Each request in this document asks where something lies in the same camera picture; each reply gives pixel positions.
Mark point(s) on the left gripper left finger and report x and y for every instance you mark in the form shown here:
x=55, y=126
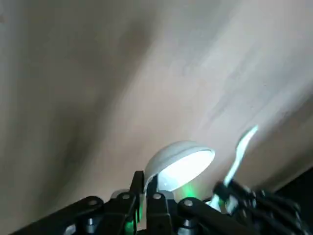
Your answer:
x=110, y=213

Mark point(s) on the small pale plastic spoon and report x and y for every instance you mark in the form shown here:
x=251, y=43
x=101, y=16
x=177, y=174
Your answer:
x=242, y=147

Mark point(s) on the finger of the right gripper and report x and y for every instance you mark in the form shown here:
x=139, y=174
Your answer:
x=243, y=200
x=220, y=189

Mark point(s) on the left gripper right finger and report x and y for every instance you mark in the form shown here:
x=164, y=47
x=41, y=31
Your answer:
x=159, y=213

